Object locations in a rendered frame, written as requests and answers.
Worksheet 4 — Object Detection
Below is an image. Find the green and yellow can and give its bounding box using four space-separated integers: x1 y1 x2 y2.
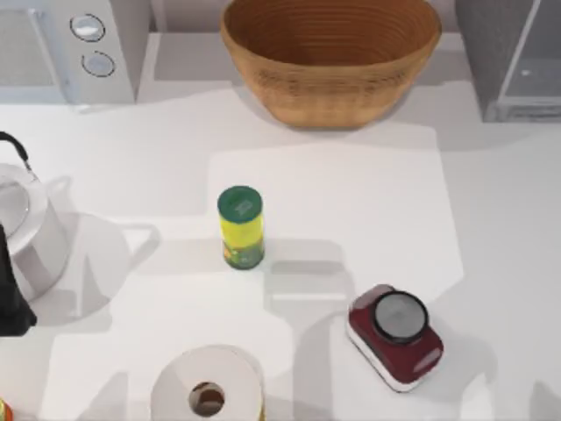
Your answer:
217 185 266 270

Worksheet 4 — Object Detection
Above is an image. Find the brown wicker basket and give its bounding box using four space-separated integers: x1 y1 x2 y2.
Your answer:
219 0 442 130

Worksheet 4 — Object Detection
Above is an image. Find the red and white kitchen scale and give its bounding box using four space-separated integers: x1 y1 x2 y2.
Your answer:
344 283 444 394

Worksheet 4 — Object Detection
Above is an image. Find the white paper roll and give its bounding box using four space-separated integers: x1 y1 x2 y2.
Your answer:
150 345 266 421

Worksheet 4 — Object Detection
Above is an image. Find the small microwave knob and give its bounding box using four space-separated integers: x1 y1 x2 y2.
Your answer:
81 50 117 79

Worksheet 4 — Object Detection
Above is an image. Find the large microwave knob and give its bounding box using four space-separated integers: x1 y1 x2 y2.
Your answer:
69 13 107 43

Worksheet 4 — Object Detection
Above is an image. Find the pale microwave oven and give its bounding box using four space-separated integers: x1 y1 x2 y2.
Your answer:
0 0 155 106

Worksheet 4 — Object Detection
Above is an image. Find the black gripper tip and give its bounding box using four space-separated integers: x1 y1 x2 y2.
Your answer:
0 223 38 339

